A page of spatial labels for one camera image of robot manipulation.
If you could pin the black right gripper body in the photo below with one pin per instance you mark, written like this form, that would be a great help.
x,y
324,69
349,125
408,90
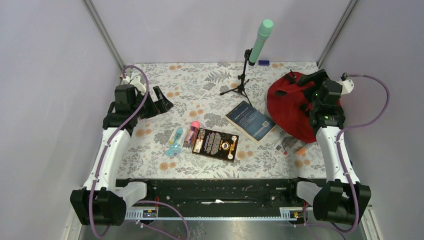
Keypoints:
x,y
315,105

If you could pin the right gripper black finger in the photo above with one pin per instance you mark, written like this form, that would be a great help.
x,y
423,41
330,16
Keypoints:
x,y
313,93
317,78

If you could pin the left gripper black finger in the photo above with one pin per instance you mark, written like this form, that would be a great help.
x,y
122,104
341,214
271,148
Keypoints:
x,y
162,104
153,108

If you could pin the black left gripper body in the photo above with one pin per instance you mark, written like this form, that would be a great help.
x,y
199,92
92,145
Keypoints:
x,y
139,97

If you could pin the red student backpack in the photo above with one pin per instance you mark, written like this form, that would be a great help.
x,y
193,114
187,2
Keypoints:
x,y
284,99

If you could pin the black card game box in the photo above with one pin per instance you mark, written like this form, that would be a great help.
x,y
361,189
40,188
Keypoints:
x,y
216,144

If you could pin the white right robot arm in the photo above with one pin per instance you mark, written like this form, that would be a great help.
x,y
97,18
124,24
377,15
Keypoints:
x,y
343,199

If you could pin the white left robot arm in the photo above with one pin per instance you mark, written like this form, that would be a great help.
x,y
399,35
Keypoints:
x,y
98,202

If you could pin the pink capped marker set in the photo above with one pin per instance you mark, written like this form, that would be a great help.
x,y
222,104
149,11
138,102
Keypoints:
x,y
193,129

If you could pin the orange glue stick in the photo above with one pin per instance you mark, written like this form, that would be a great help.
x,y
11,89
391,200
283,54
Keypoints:
x,y
301,151

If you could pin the clear plastic pouch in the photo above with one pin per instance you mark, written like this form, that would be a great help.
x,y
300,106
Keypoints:
x,y
287,145

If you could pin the small blue block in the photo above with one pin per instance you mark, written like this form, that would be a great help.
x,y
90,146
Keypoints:
x,y
263,62

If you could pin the blue paperback book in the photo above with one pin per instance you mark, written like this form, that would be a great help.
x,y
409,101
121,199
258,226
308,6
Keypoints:
x,y
250,121

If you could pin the black mini tripod stand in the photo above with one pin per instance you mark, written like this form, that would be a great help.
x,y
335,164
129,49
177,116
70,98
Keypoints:
x,y
240,89

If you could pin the mint green microphone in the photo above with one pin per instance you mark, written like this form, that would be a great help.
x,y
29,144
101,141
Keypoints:
x,y
264,31

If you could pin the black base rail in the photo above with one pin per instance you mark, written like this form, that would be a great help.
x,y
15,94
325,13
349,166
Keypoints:
x,y
236,198

